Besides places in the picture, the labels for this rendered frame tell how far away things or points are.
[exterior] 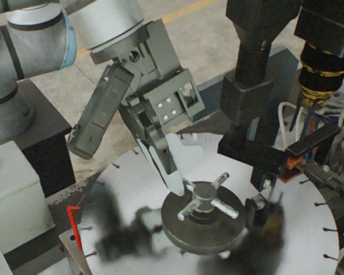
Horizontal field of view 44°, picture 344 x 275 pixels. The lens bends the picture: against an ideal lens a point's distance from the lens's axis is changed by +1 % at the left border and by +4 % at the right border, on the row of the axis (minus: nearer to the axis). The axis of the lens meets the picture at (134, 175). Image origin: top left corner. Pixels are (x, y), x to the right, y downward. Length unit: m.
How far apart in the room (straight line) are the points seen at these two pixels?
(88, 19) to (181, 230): 0.27
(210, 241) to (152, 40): 0.25
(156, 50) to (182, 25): 2.45
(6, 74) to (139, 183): 0.46
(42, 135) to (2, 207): 0.32
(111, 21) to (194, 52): 2.22
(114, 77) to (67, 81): 2.02
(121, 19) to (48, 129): 0.60
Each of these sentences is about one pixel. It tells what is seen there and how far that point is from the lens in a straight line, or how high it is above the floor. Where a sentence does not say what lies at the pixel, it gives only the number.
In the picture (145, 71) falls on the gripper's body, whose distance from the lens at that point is 0.49.
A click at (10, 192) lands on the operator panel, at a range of 0.71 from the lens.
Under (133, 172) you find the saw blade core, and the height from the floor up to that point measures 0.95.
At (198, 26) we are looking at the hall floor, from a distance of 2.92.
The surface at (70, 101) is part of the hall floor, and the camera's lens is 2.34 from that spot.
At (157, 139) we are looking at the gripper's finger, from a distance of 0.47.
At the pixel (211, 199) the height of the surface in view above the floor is 1.00.
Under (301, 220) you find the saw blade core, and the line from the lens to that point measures 0.59.
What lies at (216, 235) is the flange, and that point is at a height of 0.96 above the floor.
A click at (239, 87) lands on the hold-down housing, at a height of 1.13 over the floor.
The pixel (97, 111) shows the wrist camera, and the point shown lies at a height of 1.11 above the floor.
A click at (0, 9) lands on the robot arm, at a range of 0.56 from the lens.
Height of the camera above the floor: 1.41
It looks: 48 degrees down
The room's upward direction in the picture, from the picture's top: 5 degrees counter-clockwise
